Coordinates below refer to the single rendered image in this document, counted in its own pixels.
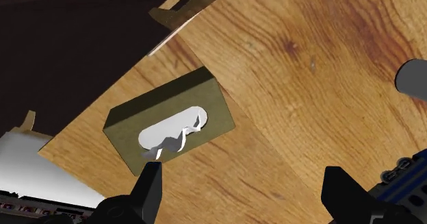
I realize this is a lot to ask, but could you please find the white shelf unit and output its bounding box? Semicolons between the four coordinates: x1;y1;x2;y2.
0;110;106;223

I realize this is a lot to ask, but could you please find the olive green tissue box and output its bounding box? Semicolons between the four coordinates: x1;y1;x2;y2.
102;66;236;177

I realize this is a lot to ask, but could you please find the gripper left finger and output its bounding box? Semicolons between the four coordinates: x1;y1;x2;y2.
87;161;164;224

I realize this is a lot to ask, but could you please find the wooden desk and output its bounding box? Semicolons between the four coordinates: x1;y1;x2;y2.
37;0;427;224

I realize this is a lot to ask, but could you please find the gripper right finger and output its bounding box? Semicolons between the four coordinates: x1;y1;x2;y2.
321;165;423;224

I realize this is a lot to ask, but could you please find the grey cylinder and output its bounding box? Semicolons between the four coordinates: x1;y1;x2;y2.
394;58;427;102

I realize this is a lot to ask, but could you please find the blue and grey toy vehicle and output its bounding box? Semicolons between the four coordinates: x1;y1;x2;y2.
367;149;427;217

